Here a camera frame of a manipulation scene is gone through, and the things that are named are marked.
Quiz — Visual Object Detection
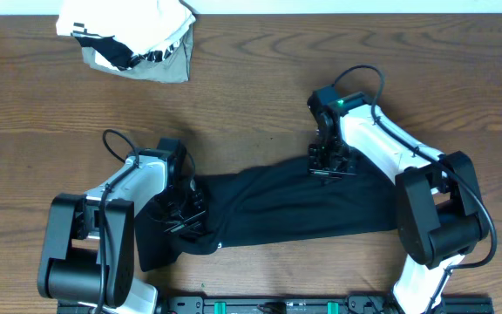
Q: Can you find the black t-shirt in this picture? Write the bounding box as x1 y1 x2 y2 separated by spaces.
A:
135 156 397 271

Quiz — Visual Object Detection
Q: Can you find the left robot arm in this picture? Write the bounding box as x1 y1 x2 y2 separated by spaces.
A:
37 138 207 313

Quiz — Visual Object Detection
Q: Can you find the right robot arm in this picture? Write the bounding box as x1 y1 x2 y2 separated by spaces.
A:
307 85 493 313

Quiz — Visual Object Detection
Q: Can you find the grey-beige folded garment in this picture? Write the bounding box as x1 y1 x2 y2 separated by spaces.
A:
82 26 193 84

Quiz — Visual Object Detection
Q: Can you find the black and white garment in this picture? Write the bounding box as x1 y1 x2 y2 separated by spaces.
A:
71 23 189 71

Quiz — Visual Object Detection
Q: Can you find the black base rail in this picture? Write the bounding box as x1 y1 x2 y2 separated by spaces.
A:
153 295 495 314

